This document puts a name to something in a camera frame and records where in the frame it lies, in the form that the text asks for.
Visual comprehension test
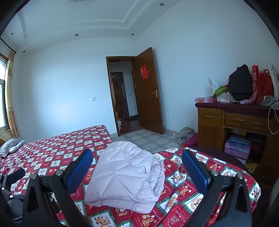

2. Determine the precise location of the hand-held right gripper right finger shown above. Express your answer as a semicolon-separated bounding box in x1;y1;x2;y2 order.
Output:
182;149;254;227

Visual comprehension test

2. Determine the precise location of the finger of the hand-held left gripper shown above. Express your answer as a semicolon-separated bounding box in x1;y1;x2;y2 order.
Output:
7;168;26;182

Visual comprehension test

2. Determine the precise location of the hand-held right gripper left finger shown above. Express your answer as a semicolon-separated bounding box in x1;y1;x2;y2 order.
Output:
22;149;94;227

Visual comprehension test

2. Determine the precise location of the light pink quilted jacket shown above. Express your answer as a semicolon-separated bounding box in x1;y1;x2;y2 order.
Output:
84;141;165;214

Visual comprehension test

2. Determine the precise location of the black folded clothes pile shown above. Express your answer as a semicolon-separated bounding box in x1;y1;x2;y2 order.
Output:
228;64;254;101

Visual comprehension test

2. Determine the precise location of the striped pillow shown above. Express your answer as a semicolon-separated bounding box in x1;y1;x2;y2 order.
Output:
0;138;26;159

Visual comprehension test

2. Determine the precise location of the maroon cloth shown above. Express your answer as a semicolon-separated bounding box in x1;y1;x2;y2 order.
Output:
182;133;199;148

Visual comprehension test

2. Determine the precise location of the red patterned bedspread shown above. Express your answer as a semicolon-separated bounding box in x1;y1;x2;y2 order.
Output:
0;125;261;227

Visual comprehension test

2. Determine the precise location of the grey patterned cloth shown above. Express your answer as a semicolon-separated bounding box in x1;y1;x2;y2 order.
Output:
177;126;195;145

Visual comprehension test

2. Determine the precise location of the wooden bed headboard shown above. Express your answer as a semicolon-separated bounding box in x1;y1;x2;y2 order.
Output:
0;129;11;146

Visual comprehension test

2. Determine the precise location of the wooden desk with drawers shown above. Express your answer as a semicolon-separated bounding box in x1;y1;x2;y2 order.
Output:
195;102;279;188

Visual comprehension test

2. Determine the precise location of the purple shoe box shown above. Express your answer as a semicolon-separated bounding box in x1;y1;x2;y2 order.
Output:
224;134;252;160

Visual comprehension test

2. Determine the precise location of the yellow cardboard box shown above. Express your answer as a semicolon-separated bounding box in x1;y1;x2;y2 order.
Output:
245;161;258;175

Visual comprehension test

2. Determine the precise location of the dark shoe box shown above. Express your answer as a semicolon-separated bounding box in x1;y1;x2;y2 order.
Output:
246;133;263;153

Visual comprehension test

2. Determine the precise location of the pink tissue box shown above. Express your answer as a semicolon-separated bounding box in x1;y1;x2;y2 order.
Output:
194;97;214;104

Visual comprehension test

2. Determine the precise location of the brown wooden door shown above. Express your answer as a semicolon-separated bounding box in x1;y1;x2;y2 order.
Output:
133;47;164;135

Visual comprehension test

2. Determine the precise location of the maroon desk cover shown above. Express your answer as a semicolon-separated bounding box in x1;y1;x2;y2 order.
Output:
195;102;279;119

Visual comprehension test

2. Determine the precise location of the yellow curtain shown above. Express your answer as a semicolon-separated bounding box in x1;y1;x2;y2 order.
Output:
5;50;21;138

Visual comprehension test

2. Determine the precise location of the window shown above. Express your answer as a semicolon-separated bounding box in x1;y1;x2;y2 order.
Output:
0;52;8;132

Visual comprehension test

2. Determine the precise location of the hallway wooden door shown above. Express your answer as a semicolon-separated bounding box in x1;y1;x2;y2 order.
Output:
110;72;129;121

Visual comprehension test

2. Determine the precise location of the green bag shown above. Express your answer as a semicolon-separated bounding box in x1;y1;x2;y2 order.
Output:
212;86;229;98

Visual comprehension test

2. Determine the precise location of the white upright box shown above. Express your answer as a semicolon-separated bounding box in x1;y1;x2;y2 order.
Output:
208;77;218;97

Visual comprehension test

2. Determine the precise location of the red checked cloth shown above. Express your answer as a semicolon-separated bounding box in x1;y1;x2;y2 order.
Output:
238;96;257;105

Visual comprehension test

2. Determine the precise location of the grey crumpled cloth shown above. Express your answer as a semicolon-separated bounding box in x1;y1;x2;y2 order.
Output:
259;95;276;107

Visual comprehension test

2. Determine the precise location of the red tote bag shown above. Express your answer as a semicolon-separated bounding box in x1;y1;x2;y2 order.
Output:
252;64;264;104

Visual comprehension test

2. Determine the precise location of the red paper door decoration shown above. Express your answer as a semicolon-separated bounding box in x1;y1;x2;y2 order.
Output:
140;64;149;79

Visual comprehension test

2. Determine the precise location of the orange-red tote bag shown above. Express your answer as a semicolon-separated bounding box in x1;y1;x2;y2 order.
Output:
259;69;274;98

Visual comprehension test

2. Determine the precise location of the white paper bag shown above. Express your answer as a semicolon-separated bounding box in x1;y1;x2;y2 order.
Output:
266;62;279;99

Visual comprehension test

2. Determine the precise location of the black curtain rod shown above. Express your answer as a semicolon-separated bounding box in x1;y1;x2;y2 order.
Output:
0;37;17;54

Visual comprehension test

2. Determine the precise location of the brown door frame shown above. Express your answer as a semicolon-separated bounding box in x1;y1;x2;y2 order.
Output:
106;56;140;137

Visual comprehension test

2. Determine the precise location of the white cable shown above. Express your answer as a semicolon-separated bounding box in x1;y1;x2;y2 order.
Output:
268;104;279;135

